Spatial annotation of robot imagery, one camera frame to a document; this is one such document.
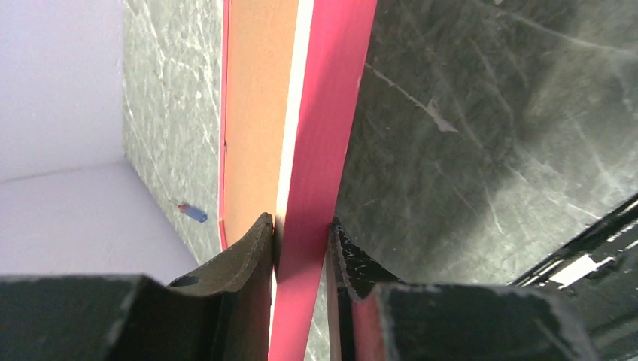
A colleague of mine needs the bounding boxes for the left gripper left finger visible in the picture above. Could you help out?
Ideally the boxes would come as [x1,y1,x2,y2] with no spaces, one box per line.
[1,213,273,360]

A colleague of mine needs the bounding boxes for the small blue red screwdriver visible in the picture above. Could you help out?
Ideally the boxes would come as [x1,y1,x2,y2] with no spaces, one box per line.
[178,203,208,223]

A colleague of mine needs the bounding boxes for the brown backing board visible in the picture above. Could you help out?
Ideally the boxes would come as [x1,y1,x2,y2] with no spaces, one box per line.
[223,1,299,244]

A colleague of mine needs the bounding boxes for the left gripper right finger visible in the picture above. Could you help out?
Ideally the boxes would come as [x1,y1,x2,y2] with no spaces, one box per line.
[326,219,598,360]

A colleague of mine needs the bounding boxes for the wooden picture frame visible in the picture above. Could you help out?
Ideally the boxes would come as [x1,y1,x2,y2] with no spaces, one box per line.
[218,1,377,360]

